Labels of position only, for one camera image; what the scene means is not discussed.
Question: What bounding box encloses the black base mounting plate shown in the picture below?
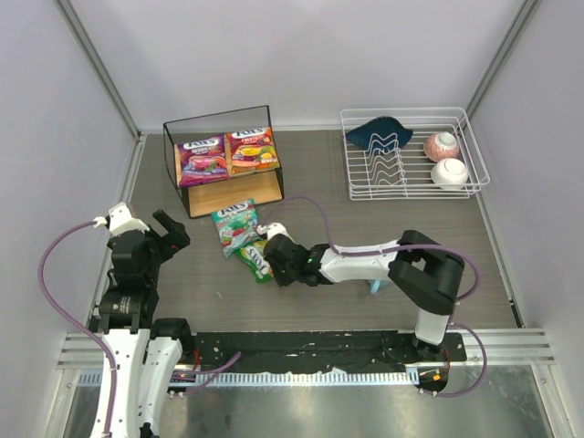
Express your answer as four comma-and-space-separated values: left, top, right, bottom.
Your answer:
86, 314, 469, 373

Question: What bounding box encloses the pink patterned bowl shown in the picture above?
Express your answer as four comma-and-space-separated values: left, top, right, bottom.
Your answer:
423, 131, 460, 162

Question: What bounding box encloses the white bowl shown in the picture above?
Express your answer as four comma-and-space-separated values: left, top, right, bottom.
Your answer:
431, 158, 469, 191

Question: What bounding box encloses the light blue mug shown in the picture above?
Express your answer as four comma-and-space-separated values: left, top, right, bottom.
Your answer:
369, 280, 389, 295

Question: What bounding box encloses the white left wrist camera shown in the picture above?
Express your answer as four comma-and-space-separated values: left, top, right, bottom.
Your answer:
92, 203, 150, 237

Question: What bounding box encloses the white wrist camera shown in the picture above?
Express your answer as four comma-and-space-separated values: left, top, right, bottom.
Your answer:
256, 222, 289, 241
92, 203, 150, 237

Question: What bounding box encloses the white wire dish rack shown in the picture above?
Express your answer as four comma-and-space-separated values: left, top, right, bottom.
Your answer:
340, 107, 490, 201

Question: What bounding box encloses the dark blue plate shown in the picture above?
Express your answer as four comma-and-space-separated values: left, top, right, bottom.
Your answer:
345, 116, 413, 155

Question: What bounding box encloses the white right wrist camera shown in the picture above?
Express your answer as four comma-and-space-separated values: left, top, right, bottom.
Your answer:
256, 222, 289, 241

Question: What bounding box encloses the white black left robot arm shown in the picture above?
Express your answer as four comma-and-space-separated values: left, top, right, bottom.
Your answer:
90, 203, 193, 437

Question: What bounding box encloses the purple Fox's berries candy bag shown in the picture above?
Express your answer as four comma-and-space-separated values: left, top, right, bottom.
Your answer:
176, 135, 229, 188

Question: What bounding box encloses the green Fox's spring tea bag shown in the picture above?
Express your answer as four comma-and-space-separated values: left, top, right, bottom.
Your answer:
235, 240, 273, 283

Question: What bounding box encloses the teal Fox's blossom candy bag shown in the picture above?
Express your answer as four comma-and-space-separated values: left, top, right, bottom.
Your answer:
212, 198, 263, 258

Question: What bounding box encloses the orange Fox's fruits candy bag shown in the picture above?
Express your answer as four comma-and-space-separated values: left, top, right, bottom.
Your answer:
224, 127, 280, 174

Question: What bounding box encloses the black wire wooden shelf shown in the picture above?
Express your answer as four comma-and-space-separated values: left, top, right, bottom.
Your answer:
162, 105, 284, 218

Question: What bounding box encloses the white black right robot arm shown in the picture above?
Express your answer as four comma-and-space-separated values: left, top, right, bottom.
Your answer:
259, 224, 465, 354

